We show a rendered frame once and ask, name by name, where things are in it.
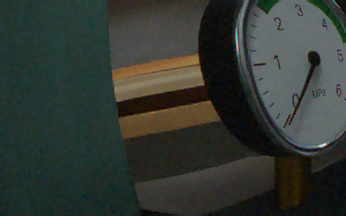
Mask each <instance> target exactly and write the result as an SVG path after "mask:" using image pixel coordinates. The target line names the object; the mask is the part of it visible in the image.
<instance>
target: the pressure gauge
mask: <svg viewBox="0 0 346 216"><path fill-rule="evenodd" d="M199 28H200V30H199V34H198V46H199V48H198V54H199V64H200V71H201V75H203V79H204V83H205V88H206V90H207V93H208V95H209V98H210V100H211V103H212V105H213V107H214V108H215V110H216V112H217V113H218V115H219V117H220V118H221V121H222V123H223V124H224V125H225V126H226V127H227V129H228V130H229V131H230V134H231V135H233V136H235V137H236V139H237V140H238V141H239V142H241V144H244V145H245V146H246V147H247V148H248V149H251V150H252V151H253V152H257V153H259V154H262V155H264V156H270V157H274V171H275V172H274V176H275V177H274V180H275V181H274V185H275V186H274V187H276V189H277V190H276V191H277V194H276V196H277V198H276V200H277V201H276V204H277V205H276V207H277V208H276V210H277V209H279V210H280V211H281V210H285V209H288V208H291V207H294V206H296V205H299V204H301V203H303V202H305V201H307V200H308V199H309V197H310V196H311V183H312V182H311V179H312V178H311V176H312V174H311V172H312V169H311V168H312V165H311V164H312V161H311V159H312V157H319V156H321V155H323V154H325V153H327V152H329V151H331V150H333V149H334V148H335V147H336V146H337V145H338V144H340V142H341V141H342V140H343V139H344V138H345V137H346V15H345V14H344V13H343V11H342V9H341V8H340V6H339V5H338V4H337V3H336V2H335V1H334V0H210V2H209V3H208V6H207V7H206V8H205V11H204V13H203V15H202V20H201V22H200V26H199ZM309 51H316V52H317V53H318V54H319V56H320V62H321V63H320V65H318V66H317V67H315V69H314V73H313V75H312V78H311V80H310V82H309V84H308V87H307V90H306V92H305V95H304V96H303V98H302V101H301V104H300V105H299V107H298V110H297V111H296V114H295V116H294V118H293V119H292V123H291V124H290V125H288V124H289V122H290V120H291V117H292V116H293V112H294V110H295V108H296V105H297V104H298V100H299V97H300V95H301V93H302V91H303V87H304V84H305V82H306V79H307V76H308V73H309V69H310V67H311V64H310V63H309V60H308V53H309Z"/></svg>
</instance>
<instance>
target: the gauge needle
mask: <svg viewBox="0 0 346 216"><path fill-rule="evenodd" d="M308 60H309V63H310V64H311V67H310V69H309V73H308V76H307V79H306V82H305V84H304V87H303V91H302V93H301V95H300V97H299V100H298V104H297V105H296V108H295V110H294V112H293V116H292V117H291V120H290V122H289V124H288V125H290V124H291V123H292V119H293V118H294V116H295V114H296V111H297V110H298V107H299V105H300V104H301V101H302V98H303V96H304V95H305V92H306V90H307V87H308V84H309V82H310V80H311V78H312V75H313V73H314V69H315V67H317V66H318V65H320V63H321V62H320V56H319V54H318V53H317V52H316V51H309V53H308Z"/></svg>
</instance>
